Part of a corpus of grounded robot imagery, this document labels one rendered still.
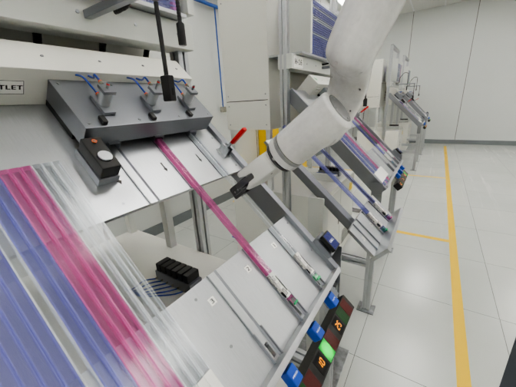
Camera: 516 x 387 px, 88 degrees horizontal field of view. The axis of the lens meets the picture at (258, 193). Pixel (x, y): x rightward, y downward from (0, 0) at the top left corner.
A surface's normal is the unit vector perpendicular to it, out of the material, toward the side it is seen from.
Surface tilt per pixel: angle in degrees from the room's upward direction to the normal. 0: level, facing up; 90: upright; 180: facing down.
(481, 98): 90
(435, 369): 0
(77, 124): 90
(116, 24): 90
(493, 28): 90
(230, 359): 42
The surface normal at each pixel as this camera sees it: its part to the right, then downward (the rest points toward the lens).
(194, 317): 0.53, -0.61
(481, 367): -0.05, -0.95
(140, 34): 0.84, 0.14
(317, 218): -0.54, 0.29
